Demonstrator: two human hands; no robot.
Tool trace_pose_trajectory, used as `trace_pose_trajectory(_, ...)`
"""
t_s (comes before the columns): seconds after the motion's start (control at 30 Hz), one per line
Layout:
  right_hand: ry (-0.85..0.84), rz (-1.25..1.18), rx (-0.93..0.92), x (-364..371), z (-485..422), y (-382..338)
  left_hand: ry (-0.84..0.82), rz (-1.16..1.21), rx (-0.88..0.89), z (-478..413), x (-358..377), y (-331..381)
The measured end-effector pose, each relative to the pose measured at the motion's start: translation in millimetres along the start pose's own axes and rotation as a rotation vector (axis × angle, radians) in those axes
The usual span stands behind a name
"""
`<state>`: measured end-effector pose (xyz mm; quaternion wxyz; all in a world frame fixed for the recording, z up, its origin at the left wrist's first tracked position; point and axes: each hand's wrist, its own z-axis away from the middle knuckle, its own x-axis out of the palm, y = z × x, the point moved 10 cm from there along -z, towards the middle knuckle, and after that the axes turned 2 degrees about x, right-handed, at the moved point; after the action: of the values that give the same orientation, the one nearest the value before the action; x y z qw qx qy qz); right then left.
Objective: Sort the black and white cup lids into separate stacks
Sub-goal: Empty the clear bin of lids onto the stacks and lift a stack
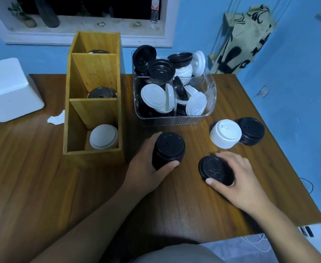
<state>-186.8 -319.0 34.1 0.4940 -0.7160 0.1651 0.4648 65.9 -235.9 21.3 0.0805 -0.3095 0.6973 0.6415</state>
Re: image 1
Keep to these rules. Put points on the white window frame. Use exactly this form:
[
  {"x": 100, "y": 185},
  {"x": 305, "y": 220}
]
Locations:
[{"x": 94, "y": 41}]

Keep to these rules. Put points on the white domed cup lid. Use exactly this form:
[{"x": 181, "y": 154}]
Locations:
[{"x": 225, "y": 132}]

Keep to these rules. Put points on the person's left forearm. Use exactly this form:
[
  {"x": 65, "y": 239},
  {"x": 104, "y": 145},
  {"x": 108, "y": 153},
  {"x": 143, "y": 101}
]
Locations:
[{"x": 89, "y": 227}]

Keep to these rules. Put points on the white foam box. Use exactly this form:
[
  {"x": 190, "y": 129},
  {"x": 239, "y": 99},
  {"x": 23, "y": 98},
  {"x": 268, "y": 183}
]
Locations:
[{"x": 10, "y": 98}]

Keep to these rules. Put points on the crumpled white tissue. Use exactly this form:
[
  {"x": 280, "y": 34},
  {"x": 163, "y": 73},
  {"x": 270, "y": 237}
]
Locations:
[{"x": 56, "y": 119}]

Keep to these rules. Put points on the dark glass vase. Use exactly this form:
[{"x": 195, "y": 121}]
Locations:
[{"x": 46, "y": 13}]

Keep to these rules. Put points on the grey shirt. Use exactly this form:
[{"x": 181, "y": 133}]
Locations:
[{"x": 176, "y": 254}]

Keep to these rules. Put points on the cream tote bag black print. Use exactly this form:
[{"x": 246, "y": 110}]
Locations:
[{"x": 248, "y": 41}]

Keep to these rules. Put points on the person's right forearm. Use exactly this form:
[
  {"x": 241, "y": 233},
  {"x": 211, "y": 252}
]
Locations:
[{"x": 289, "y": 235}]

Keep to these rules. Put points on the person's left hand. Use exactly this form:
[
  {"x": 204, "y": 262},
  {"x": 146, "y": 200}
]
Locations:
[{"x": 141, "y": 175}]

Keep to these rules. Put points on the pile of black and white cup lids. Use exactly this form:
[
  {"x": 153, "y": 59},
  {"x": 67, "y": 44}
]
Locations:
[{"x": 160, "y": 69}]

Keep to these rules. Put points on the white wall socket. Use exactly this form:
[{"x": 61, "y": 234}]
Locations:
[{"x": 264, "y": 91}]

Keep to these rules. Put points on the clear plastic water bottle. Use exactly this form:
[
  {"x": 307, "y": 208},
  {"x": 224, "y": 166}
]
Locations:
[{"x": 155, "y": 10}]

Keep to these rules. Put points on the small potted plant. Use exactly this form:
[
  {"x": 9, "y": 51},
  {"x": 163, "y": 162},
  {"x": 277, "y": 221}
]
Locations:
[{"x": 25, "y": 19}]

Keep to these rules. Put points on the person's right hand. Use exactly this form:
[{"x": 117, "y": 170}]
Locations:
[{"x": 245, "y": 186}]

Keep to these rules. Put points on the clear plastic container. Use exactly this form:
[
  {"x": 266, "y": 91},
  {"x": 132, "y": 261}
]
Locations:
[{"x": 211, "y": 93}]

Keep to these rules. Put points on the wooden three-compartment organizer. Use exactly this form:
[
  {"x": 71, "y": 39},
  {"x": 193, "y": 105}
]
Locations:
[{"x": 94, "y": 157}]

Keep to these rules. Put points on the short stack of black lids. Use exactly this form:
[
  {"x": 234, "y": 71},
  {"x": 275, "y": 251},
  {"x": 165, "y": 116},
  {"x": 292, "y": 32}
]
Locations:
[{"x": 250, "y": 128}]

